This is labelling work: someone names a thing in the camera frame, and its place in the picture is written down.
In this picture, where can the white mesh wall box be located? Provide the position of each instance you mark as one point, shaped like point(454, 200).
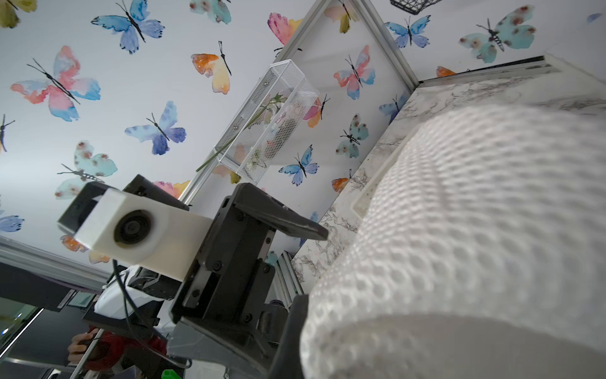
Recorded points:
point(265, 122)

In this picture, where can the white plastic basket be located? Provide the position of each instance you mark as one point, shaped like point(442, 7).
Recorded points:
point(360, 206)

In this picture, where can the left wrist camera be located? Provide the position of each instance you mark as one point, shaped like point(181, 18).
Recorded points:
point(140, 225)

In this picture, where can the black wire wall basket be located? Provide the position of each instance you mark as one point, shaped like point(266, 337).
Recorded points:
point(413, 7)

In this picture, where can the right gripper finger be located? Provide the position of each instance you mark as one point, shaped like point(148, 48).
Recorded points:
point(287, 361)

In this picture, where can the person in red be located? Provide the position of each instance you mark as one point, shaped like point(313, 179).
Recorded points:
point(110, 350)

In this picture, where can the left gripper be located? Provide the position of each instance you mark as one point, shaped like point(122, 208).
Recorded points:
point(221, 313)

